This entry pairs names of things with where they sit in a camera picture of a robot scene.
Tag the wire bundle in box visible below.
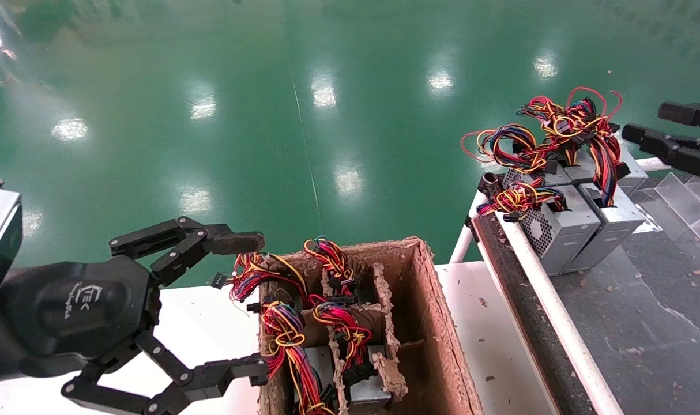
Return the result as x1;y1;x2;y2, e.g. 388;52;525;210
303;235;374;306
261;300;336;415

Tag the grey power supply with wires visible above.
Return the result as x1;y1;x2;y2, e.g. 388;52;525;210
461;123;596;186
517;95;650;195
210;252;311;315
478;179;601;276
313;303;392;407
563;86;646;273

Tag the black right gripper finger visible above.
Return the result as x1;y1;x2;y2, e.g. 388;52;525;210
622;123;700;183
657;103;700;137

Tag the brown cardboard box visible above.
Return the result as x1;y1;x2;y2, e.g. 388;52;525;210
258;236;484;415

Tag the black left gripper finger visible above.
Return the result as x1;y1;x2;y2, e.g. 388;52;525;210
108;217;265;288

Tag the wire bundle rear in box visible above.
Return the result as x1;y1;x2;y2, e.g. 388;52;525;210
303;235;374;306

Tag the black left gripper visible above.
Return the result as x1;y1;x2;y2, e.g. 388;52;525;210
0;256;269;415

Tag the wire bundle left in box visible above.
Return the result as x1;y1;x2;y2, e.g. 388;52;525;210
261;300;336;415

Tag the black conveyor roller end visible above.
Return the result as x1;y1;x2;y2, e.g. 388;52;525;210
480;172;505;198

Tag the white conveyor leg tube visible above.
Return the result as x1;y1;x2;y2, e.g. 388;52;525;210
449;224;477;265

